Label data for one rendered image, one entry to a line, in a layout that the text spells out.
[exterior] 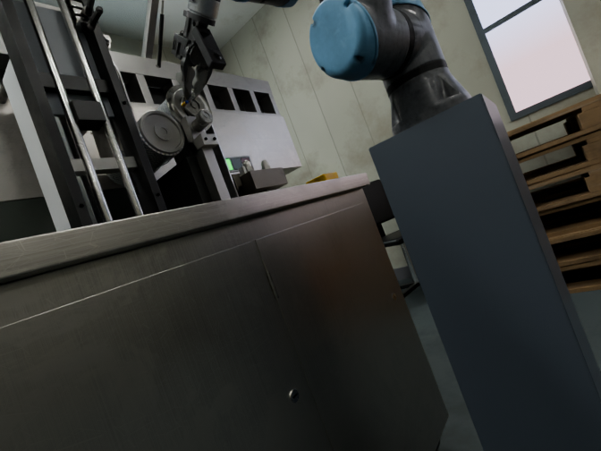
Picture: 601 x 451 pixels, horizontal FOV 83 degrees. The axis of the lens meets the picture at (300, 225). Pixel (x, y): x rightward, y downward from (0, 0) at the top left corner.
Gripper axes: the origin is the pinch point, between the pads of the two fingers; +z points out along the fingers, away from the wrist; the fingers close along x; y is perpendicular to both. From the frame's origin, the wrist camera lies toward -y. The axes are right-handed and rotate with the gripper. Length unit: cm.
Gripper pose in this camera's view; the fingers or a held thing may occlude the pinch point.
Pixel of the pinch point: (191, 96)
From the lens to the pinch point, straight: 106.8
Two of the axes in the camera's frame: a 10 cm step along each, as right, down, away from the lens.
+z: -3.4, 8.2, 4.6
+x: -5.9, 2.0, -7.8
